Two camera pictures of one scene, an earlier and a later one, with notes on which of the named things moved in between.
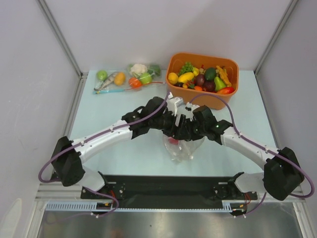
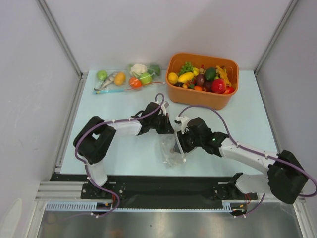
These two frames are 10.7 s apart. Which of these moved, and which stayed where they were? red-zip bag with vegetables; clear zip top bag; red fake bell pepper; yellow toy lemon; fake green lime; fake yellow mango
Moved: clear zip top bag; red fake bell pepper
Stayed: yellow toy lemon; fake green lime; fake yellow mango; red-zip bag with vegetables
